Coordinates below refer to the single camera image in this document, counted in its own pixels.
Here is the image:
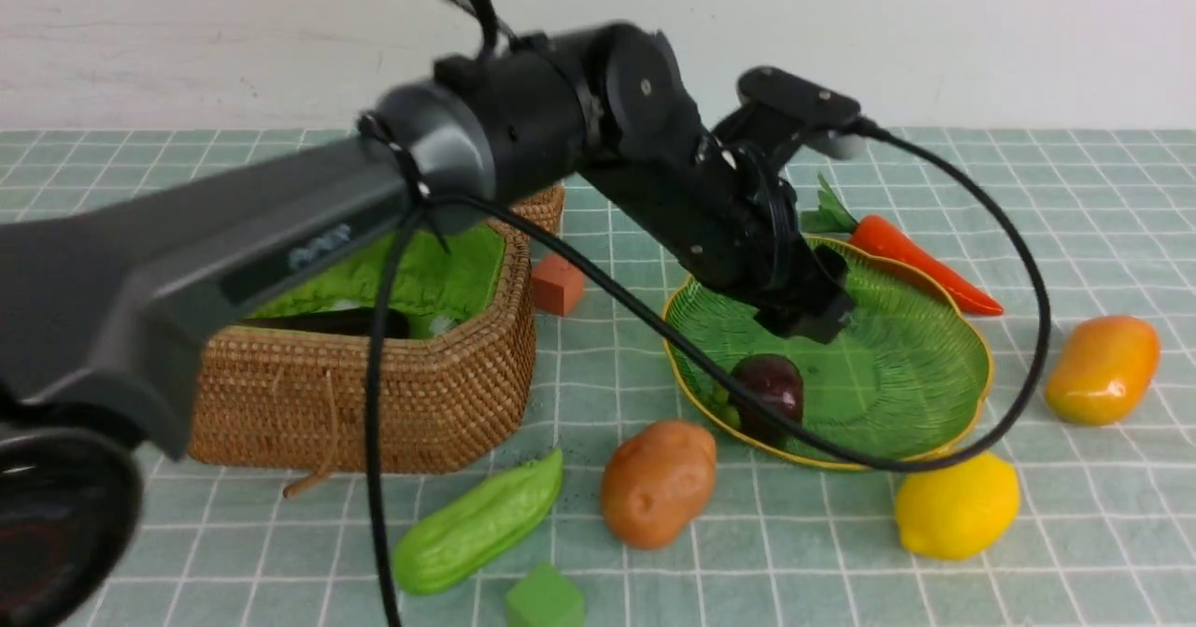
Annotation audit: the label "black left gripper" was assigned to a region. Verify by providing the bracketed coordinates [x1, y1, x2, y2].
[580, 112, 855, 343]

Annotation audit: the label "orange carrot green leaves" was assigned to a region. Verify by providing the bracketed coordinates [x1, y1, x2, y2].
[803, 176, 1003, 317]

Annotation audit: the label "dark purple mangosteen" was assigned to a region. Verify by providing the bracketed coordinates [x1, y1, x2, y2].
[713, 353, 804, 448]

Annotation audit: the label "brown potato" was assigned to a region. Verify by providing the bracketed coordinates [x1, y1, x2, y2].
[602, 419, 718, 550]

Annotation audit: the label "yellow lemon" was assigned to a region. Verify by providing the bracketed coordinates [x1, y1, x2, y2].
[893, 452, 1020, 562]

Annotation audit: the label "green bitter gourd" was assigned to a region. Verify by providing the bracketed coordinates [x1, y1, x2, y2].
[392, 448, 565, 593]

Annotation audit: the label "orange yellow mango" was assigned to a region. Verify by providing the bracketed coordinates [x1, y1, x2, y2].
[1044, 315, 1161, 426]

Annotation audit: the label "purple eggplant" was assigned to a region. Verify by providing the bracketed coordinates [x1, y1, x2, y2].
[237, 306, 413, 340]

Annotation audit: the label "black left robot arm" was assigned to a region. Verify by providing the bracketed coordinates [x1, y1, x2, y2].
[1, 23, 861, 626]

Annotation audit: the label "woven wicker basket lid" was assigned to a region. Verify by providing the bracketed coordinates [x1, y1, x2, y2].
[511, 185, 565, 235]

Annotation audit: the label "orange foam cube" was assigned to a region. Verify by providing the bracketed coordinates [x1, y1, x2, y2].
[531, 252, 586, 316]

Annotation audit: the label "green glass leaf plate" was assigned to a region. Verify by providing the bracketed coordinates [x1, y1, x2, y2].
[663, 238, 995, 461]

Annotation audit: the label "green foam cube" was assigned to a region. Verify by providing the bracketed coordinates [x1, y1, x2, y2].
[505, 564, 586, 627]

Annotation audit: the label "green checkered tablecloth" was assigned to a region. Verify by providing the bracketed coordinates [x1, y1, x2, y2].
[1, 128, 1195, 626]

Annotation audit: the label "woven wicker basket green lining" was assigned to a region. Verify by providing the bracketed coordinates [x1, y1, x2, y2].
[188, 223, 535, 479]

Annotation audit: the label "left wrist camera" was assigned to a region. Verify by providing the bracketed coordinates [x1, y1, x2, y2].
[736, 66, 866, 164]

